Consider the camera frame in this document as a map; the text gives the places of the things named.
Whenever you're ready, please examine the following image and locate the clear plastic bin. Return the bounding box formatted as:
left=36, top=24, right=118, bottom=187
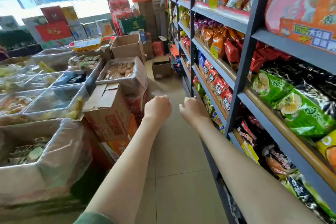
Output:
left=22, top=83, right=90, bottom=122
left=50, top=70, right=91, bottom=88
left=0, top=89, right=47, bottom=127

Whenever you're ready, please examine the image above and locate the white orange gift box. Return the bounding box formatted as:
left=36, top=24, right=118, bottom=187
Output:
left=95, top=19, right=115, bottom=37

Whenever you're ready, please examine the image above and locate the green gift box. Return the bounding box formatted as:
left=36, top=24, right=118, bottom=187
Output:
left=119, top=16, right=147, bottom=34

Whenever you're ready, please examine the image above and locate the tall cardboard box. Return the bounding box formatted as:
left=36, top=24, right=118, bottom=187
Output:
left=138, top=0, right=158, bottom=41

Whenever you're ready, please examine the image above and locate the yellow gift box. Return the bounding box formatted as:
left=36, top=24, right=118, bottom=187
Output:
left=61, top=6, right=79, bottom=22

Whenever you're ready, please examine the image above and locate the large red orange packet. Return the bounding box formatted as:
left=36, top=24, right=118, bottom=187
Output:
left=265, top=0, right=336, bottom=54

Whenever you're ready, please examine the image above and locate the green shirt sleeve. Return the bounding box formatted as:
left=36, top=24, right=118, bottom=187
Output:
left=73, top=212, right=116, bottom=224

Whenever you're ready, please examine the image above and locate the person's left hand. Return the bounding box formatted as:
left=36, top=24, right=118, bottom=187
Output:
left=143, top=95, right=173, bottom=127

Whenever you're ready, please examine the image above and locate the person's right hand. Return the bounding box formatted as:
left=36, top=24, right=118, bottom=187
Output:
left=179, top=97, right=212, bottom=130

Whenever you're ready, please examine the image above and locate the row of black red packets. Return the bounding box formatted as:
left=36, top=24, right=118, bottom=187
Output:
left=236, top=115, right=297, bottom=180

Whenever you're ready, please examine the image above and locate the empty cardboard box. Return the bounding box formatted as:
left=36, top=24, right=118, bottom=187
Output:
left=110, top=33, right=146, bottom=63

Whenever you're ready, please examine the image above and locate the person's left forearm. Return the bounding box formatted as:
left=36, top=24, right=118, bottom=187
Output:
left=85, top=119, right=165, bottom=224

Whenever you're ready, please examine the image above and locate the wide red gift box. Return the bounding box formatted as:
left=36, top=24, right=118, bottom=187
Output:
left=35, top=21, right=72, bottom=42

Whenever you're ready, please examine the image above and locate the dark red gift box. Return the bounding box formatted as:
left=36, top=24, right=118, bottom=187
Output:
left=41, top=6, right=68, bottom=23

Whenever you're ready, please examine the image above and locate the person's right forearm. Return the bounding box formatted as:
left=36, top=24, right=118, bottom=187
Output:
left=195, top=120, right=325, bottom=224

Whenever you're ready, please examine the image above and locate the plastic-lined box of biscuits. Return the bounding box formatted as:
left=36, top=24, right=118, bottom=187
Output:
left=96, top=56, right=148, bottom=93

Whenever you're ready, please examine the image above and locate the row of green black packets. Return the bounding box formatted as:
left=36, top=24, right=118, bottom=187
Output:
left=281, top=171, right=336, bottom=224

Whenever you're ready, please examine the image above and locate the row of red white packets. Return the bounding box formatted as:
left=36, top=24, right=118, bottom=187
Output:
left=198, top=52, right=234, bottom=113

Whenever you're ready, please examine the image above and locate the yellow round-print packet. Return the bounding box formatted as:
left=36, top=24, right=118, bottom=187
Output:
left=316, top=129, right=336, bottom=172

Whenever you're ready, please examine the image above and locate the red plastic bag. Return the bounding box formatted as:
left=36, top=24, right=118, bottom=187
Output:
left=152, top=41, right=165, bottom=57

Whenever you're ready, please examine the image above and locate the yellow snack tray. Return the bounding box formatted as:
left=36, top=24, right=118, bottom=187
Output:
left=73, top=37, right=103, bottom=53

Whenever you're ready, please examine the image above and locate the row of yellow green packets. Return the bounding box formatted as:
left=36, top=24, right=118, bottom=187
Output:
left=193, top=75, right=226, bottom=134

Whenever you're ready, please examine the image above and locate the grey metal shelf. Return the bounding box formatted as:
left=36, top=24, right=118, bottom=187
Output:
left=165, top=0, right=336, bottom=224

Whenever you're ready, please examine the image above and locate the cardboard box with red print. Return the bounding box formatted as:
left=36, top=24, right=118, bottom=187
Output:
left=83, top=83, right=138, bottom=143

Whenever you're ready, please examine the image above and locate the white blue gift box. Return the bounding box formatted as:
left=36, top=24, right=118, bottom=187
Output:
left=69, top=24, right=89, bottom=41
left=83, top=22, right=100, bottom=39

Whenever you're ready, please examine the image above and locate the row of assorted snack bags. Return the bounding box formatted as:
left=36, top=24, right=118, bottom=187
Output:
left=169, top=0, right=191, bottom=54

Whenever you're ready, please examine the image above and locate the bin of green snacks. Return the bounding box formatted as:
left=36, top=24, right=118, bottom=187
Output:
left=68, top=54, right=103, bottom=71

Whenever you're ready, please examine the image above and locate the row of orange red packets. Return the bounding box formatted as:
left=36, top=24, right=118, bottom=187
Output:
left=193, top=17, right=292, bottom=74

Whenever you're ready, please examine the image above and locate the orange cardboard box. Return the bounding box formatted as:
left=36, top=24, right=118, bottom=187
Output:
left=102, top=113, right=138, bottom=163

